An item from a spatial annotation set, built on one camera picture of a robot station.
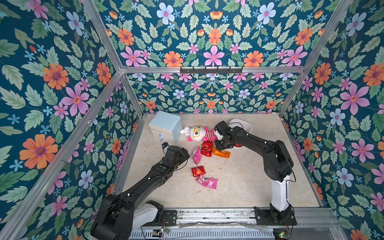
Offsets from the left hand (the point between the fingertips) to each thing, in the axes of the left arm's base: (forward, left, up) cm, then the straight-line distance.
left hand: (185, 153), depth 87 cm
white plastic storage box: (+23, -43, -4) cm, 49 cm away
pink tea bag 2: (-16, -14, -8) cm, 23 cm away
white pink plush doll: (+15, -9, -2) cm, 18 cm away
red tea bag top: (+7, -14, -8) cm, 17 cm away
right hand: (+6, -22, -5) cm, 23 cm away
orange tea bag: (+2, -23, -8) cm, 25 cm away
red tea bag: (-9, -7, -7) cm, 13 cm away
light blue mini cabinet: (+19, +10, +5) cm, 22 cm away
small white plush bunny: (+21, 0, -5) cm, 21 cm away
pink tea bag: (+2, -7, -6) cm, 9 cm away
